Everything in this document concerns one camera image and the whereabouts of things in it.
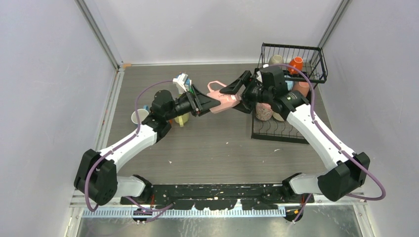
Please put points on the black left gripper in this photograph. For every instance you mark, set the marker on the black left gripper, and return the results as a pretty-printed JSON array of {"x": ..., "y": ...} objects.
[{"x": 203, "y": 102}]

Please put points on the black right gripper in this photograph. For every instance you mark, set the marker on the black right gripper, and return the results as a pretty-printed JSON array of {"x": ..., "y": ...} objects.
[{"x": 235, "y": 86}]

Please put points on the pale yellow faceted mug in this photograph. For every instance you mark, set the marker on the pale yellow faceted mug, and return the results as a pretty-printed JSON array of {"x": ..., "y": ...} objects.
[{"x": 182, "y": 120}]

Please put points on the pink patterned mug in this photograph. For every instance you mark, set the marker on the pink patterned mug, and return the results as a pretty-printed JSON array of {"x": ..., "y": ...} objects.
[{"x": 263, "y": 111}]

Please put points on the tall cream dragon mug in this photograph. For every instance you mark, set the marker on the tall cream dragon mug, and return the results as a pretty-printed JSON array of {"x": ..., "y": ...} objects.
[{"x": 278, "y": 117}]

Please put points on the blue floral mug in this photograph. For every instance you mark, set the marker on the blue floral mug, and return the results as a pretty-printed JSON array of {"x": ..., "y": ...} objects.
[{"x": 140, "y": 115}]

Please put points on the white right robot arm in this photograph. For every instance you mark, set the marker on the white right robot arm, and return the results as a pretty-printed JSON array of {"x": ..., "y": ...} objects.
[{"x": 346, "y": 170}]

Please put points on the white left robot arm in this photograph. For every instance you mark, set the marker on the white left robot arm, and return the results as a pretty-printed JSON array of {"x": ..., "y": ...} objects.
[{"x": 97, "y": 176}]

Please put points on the light blue mug in rack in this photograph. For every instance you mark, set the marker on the light blue mug in rack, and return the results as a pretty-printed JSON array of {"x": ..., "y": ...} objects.
[{"x": 290, "y": 83}]

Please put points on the toy brick house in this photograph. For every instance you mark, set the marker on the toy brick house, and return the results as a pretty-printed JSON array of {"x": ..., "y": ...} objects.
[{"x": 186, "y": 83}]

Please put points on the beige mug upper shelf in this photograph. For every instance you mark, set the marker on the beige mug upper shelf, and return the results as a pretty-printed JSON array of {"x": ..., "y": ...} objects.
[{"x": 275, "y": 59}]

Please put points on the salmon pink mug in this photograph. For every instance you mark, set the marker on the salmon pink mug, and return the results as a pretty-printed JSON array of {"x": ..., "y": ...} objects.
[{"x": 302, "y": 87}]

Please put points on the orange mug upper shelf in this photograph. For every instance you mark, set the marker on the orange mug upper shelf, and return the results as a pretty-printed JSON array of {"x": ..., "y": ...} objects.
[{"x": 296, "y": 64}]

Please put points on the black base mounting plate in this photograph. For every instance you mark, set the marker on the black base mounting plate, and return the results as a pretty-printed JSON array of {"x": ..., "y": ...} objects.
[{"x": 218, "y": 196}]

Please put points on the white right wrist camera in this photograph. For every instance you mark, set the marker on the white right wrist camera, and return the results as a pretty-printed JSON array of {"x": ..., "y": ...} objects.
[{"x": 258, "y": 75}]

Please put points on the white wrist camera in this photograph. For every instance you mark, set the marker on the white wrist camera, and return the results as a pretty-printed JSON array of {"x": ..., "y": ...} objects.
[
  {"x": 258, "y": 75},
  {"x": 180, "y": 81}
]

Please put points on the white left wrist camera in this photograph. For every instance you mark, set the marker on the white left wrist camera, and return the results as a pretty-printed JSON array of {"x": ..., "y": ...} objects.
[{"x": 180, "y": 81}]

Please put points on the aluminium slotted rail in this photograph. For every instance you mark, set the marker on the aluminium slotted rail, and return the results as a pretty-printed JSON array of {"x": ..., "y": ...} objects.
[{"x": 114, "y": 209}]

